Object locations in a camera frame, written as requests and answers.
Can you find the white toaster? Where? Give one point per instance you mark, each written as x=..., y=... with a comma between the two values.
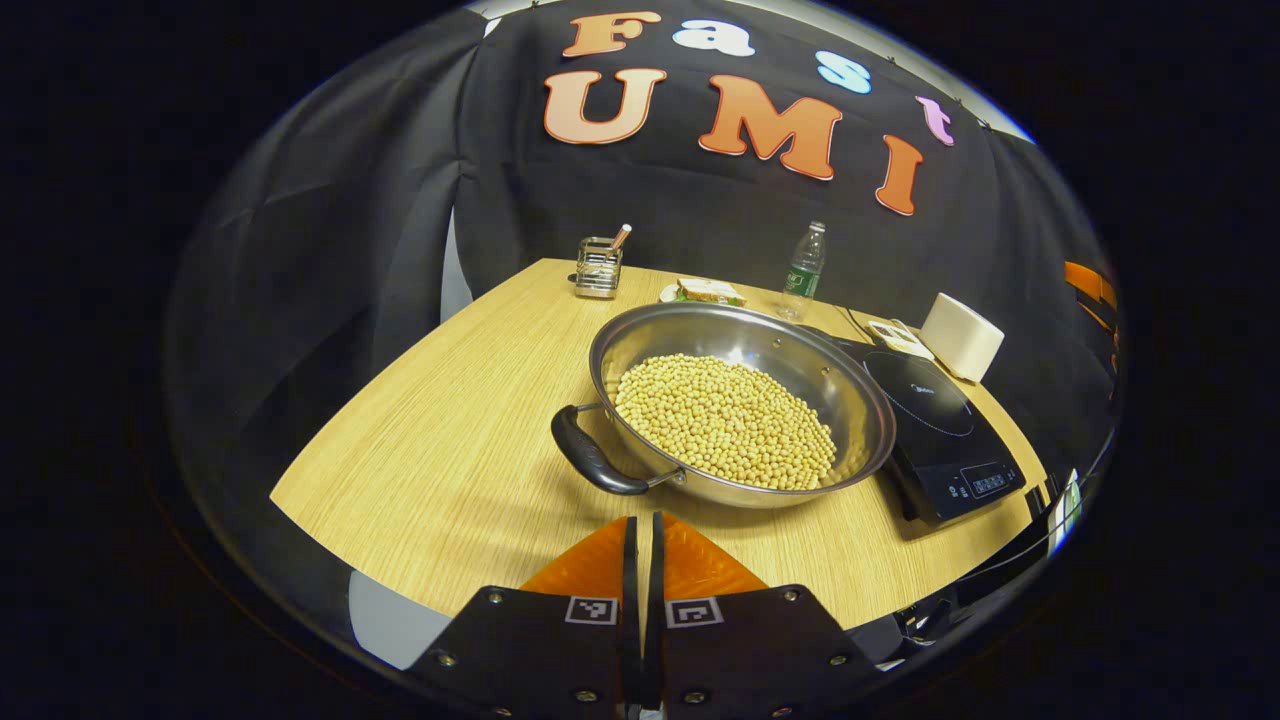
x=960, y=335

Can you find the stainless steel pot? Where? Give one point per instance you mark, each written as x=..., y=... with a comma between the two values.
x=760, y=340

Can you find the black backdrop cloth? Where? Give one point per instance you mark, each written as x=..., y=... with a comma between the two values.
x=650, y=220

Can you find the small white plate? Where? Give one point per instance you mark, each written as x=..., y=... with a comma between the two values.
x=667, y=293

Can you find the clear plastic water bottle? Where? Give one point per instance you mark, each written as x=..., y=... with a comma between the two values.
x=803, y=275

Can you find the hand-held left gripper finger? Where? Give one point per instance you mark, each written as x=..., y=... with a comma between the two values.
x=654, y=650
x=631, y=650

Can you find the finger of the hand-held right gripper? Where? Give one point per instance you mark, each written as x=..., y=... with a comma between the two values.
x=1085, y=278

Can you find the sandwich with lettuce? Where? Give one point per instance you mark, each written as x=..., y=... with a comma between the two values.
x=710, y=290

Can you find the black induction cooktop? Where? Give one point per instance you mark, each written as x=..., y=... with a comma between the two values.
x=940, y=440

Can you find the pile of soybeans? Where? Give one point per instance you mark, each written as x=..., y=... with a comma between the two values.
x=720, y=420

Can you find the white divided bean dish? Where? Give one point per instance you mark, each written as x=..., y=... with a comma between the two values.
x=900, y=340

